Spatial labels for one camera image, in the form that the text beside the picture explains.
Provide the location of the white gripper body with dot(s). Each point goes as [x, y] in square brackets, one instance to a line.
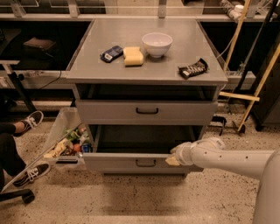
[183, 154]

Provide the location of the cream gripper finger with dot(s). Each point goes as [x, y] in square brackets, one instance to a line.
[172, 161]

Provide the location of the grey drawer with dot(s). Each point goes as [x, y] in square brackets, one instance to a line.
[146, 112]
[137, 149]

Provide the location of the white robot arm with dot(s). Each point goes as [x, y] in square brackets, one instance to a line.
[263, 165]

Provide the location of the grey drawer cabinet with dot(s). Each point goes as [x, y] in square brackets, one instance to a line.
[156, 79]

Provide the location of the grey top drawer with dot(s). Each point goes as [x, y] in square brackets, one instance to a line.
[146, 112]

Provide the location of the blue soda can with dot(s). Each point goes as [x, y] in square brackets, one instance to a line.
[86, 147]

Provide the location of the black candy bar wrapper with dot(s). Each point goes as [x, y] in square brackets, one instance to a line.
[195, 69]

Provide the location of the red apple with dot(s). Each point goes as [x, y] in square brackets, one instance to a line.
[77, 147]

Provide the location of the grey metal pole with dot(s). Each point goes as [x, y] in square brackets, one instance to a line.
[38, 157]

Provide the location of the clear plastic bin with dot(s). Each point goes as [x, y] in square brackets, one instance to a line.
[70, 116]

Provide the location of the yellow sponge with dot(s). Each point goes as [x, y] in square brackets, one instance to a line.
[133, 56]

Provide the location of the white bowl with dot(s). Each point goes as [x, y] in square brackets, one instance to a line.
[156, 44]

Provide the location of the tan snack bag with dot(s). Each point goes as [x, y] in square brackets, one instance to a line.
[58, 149]

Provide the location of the blue snack packet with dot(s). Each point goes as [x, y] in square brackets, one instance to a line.
[111, 54]

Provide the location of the black sneaker near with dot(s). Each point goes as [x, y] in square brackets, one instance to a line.
[32, 174]

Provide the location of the black sneaker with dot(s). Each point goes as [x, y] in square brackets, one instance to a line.
[32, 121]
[32, 174]

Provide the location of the black sneaker far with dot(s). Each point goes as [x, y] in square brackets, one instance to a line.
[32, 121]

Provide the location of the white bottle on shelf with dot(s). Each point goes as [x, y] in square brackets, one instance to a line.
[235, 12]

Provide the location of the black chair base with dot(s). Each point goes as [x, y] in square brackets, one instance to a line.
[27, 195]

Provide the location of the black trouser leg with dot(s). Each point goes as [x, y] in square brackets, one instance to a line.
[10, 161]

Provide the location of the dark box under shelf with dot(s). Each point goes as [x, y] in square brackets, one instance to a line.
[37, 45]

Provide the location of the wooden stick frame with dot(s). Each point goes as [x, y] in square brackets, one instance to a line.
[243, 66]

